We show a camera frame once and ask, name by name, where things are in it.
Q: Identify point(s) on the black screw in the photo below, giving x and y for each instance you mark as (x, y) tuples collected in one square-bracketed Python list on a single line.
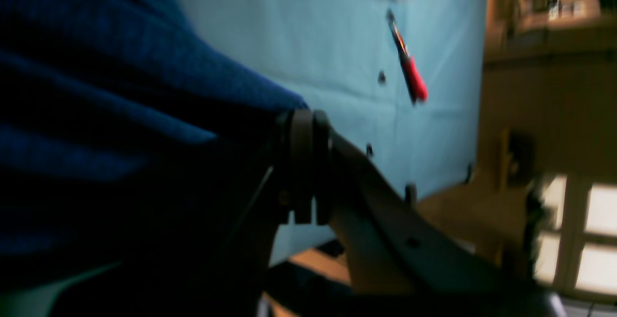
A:
[(369, 150), (381, 78)]

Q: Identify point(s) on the light blue table cloth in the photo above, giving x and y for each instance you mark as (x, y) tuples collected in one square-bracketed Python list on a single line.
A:
[(331, 51)]

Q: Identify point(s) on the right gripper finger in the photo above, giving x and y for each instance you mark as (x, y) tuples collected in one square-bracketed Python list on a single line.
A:
[(399, 265)]

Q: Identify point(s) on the dark blue t-shirt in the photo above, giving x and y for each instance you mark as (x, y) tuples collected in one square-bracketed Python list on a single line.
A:
[(113, 114)]

